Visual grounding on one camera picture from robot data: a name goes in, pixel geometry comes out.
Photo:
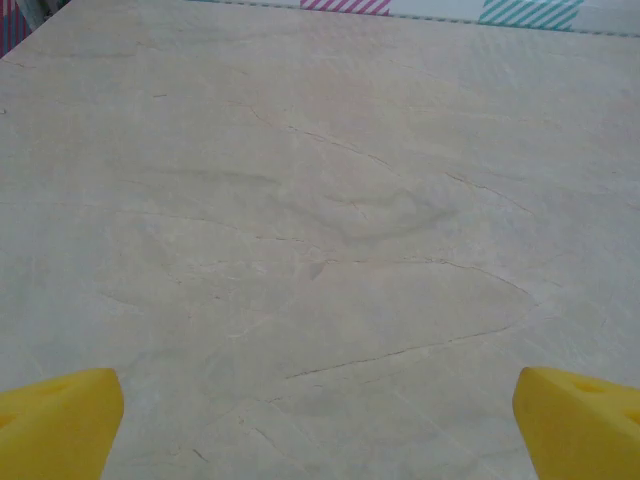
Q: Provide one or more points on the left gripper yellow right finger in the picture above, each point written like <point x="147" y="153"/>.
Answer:
<point x="575" y="430"/>

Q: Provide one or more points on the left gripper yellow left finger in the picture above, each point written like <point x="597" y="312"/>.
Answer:
<point x="55" y="430"/>

